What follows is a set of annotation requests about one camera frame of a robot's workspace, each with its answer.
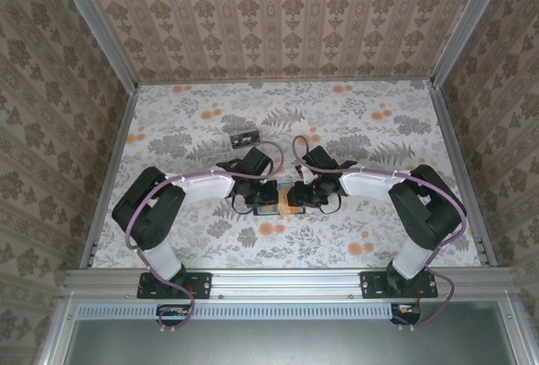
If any clear acrylic card stand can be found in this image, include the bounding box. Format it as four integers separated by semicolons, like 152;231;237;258
229;128;263;159

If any black card with white print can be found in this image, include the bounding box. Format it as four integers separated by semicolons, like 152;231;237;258
230;131;260;148

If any grey metal panel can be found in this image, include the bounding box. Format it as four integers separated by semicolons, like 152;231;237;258
62;318;519;365

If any small black controller board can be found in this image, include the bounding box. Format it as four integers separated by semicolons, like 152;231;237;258
156;303;191;326
390;302;423;326

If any thin black right gripper cable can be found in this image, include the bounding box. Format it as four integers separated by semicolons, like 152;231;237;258
318;194;341;216

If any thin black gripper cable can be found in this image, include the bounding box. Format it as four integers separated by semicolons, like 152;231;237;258
318;194;341;216
231;195;254;215

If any thin black left gripper cable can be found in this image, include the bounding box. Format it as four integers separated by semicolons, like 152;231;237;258
231;195;254;215

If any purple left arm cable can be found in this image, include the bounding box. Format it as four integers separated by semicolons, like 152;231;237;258
125;140;284;335

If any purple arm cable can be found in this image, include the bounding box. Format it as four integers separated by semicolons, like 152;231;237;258
125;140;284;335
291;135;468;335

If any aluminium front frame rail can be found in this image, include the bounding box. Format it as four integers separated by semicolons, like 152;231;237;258
62;267;517;301

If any aluminium table back rail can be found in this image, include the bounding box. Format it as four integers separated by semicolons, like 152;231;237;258
136;77;435;86

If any slotted grey cable duct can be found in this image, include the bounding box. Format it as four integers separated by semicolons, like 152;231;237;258
77;302;395;321

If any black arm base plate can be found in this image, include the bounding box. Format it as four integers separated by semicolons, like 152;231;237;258
136;271;213;300
360;271;439;300

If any aluminium table side rail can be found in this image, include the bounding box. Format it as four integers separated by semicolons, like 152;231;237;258
429;82;500;269
79;84;140;271

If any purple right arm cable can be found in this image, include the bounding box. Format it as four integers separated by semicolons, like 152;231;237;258
291;135;468;335

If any aluminium frame post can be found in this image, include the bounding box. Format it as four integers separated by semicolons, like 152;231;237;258
52;0;140;90
429;0;515;88

